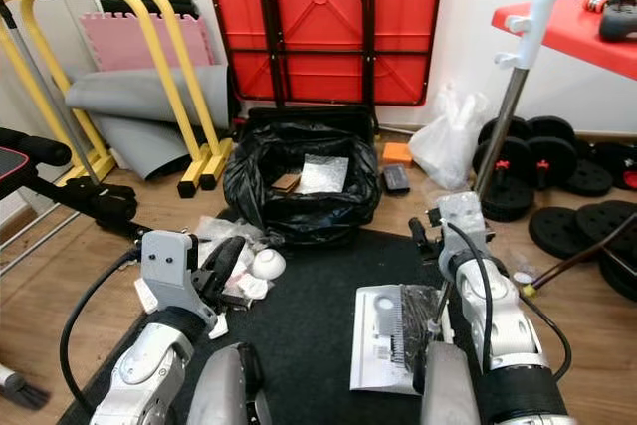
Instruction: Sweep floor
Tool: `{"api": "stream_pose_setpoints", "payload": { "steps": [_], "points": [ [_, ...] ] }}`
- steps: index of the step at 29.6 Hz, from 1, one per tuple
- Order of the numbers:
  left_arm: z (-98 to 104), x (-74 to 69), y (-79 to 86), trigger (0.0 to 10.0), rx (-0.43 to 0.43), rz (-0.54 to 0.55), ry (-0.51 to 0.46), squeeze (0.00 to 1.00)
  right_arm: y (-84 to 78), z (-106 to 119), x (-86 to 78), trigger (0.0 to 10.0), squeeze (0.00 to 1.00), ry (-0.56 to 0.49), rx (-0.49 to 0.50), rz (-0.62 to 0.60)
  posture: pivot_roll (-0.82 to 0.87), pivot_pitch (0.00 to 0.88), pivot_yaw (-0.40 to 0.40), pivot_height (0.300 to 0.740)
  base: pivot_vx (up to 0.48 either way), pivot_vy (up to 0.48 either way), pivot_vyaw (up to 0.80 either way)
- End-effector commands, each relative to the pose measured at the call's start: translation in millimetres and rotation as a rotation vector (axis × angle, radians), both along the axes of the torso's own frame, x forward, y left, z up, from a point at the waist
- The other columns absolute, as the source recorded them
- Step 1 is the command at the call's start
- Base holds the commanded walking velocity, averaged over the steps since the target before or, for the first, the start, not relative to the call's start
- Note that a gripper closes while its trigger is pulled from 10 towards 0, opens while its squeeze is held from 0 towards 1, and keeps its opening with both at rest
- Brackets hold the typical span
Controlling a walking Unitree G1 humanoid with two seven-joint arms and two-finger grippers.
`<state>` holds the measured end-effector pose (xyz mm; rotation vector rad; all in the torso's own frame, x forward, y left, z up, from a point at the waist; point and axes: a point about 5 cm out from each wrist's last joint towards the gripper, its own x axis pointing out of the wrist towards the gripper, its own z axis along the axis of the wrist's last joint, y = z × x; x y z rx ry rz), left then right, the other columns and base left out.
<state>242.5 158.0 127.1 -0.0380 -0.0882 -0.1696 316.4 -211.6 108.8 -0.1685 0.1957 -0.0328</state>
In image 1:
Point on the yellow metal exercise frame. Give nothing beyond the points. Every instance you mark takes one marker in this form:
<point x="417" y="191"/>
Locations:
<point x="216" y="164"/>

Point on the black crumpled plastic sheet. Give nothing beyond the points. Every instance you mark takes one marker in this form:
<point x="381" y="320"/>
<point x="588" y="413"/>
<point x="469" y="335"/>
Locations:
<point x="418" y="325"/>

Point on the black round object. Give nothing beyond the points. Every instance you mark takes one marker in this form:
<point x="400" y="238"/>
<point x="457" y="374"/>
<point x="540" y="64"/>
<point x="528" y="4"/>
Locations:
<point x="619" y="25"/>

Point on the black trash bag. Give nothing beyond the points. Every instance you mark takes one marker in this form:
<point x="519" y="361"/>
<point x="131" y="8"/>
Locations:
<point x="249" y="206"/>

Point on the red cloth object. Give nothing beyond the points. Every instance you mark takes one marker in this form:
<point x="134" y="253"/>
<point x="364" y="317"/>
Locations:
<point x="629" y="179"/>

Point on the grey robot leg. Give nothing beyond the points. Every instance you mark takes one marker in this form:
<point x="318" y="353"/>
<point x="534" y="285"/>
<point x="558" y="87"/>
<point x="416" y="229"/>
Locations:
<point x="448" y="390"/>
<point x="224" y="390"/>

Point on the small orange box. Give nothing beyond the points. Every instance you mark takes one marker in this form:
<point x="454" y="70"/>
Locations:
<point x="396" y="154"/>

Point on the pink foam puzzle mat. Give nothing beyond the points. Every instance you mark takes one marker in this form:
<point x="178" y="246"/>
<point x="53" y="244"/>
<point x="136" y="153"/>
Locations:
<point x="129" y="42"/>

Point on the black crate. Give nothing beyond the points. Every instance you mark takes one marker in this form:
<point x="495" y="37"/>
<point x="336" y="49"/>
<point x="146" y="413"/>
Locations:
<point x="309" y="118"/>

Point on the grey robot left leg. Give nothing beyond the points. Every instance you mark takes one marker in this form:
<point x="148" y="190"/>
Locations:
<point x="224" y="390"/>

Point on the grey robot right leg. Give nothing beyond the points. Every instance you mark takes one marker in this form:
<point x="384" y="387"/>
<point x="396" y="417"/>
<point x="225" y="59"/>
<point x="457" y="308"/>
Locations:
<point x="448" y="390"/>

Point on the white paper sheet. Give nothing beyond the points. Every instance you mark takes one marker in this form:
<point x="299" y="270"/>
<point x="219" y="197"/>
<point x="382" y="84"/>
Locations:
<point x="149" y="293"/>

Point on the white plastic bag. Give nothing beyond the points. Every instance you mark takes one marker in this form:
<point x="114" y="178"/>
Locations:
<point x="448" y="141"/>

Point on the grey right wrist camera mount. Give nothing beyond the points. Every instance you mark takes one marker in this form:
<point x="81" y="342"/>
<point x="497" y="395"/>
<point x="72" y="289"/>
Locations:
<point x="461" y="216"/>

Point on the black foam leg roller bar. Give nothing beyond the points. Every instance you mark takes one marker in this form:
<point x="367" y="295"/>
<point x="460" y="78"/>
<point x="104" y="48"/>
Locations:
<point x="90" y="196"/>

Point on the small black device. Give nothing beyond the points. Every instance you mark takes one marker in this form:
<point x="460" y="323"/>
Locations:
<point x="396" y="179"/>

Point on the black hand brush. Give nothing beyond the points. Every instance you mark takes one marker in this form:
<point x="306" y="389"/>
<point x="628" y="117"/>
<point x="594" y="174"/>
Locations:
<point x="25" y="390"/>

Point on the red folding table black frame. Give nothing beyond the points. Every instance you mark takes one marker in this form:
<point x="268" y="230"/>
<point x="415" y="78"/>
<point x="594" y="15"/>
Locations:
<point x="318" y="7"/>

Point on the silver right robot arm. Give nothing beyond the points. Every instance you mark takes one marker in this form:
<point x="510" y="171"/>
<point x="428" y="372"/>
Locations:
<point x="498" y="325"/>

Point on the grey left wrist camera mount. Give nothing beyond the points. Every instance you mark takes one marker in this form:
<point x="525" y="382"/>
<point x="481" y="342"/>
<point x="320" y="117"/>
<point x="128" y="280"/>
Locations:
<point x="171" y="266"/>

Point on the small brown cardboard box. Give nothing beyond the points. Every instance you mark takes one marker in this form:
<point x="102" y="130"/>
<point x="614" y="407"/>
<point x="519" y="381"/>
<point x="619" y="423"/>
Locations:
<point x="287" y="182"/>

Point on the grey rolled exercise mat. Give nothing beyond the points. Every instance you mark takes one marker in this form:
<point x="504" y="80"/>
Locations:
<point x="129" y="97"/>

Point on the grey metal clothes rack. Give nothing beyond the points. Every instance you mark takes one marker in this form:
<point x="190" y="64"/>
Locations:
<point x="49" y="97"/>

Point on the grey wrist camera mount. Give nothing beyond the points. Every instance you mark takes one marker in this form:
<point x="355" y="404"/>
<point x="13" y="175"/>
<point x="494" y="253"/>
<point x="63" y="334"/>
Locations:
<point x="461" y="216"/>
<point x="171" y="266"/>

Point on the silver foil bag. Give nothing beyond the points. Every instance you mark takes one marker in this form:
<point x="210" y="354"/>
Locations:
<point x="321" y="176"/>

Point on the brown pole with yellow tip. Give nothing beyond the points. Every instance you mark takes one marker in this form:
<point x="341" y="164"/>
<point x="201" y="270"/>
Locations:
<point x="582" y="266"/>

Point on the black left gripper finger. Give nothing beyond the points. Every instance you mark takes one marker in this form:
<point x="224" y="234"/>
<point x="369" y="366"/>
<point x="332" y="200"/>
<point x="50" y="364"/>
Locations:
<point x="229" y="262"/>

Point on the red plastic table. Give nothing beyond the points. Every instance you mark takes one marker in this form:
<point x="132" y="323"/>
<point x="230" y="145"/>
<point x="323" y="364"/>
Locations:
<point x="567" y="27"/>

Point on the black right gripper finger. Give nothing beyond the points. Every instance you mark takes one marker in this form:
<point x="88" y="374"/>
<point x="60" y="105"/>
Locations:
<point x="417" y="233"/>

